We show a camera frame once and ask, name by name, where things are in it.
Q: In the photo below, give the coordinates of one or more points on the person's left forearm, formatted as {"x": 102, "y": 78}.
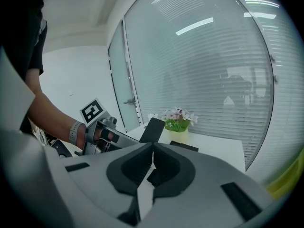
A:
{"x": 52, "y": 113}

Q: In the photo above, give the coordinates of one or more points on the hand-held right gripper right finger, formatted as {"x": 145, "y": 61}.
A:
{"x": 202, "y": 205}

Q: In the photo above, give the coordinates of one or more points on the black box device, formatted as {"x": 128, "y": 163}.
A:
{"x": 184, "y": 146}

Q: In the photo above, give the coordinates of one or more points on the frosted glass door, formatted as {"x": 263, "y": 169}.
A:
{"x": 121, "y": 79}

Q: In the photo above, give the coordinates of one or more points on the person's black clothing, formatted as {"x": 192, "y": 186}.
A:
{"x": 19, "y": 20}

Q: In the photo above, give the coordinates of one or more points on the white rectangular table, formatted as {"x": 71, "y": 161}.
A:
{"x": 213, "y": 148}

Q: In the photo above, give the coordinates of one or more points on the person's left hand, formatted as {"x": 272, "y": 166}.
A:
{"x": 97, "y": 133}

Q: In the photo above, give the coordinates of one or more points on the potted pink flower plant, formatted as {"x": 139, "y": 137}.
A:
{"x": 178, "y": 127}

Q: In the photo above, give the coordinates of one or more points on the grey wristwatch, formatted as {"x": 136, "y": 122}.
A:
{"x": 74, "y": 132}

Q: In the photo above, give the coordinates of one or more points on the grey black device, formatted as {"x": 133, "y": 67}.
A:
{"x": 60, "y": 148}

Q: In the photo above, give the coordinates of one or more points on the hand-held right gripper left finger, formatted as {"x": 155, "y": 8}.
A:
{"x": 95, "y": 186}

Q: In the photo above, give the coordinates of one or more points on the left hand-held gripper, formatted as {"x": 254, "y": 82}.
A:
{"x": 92, "y": 111}

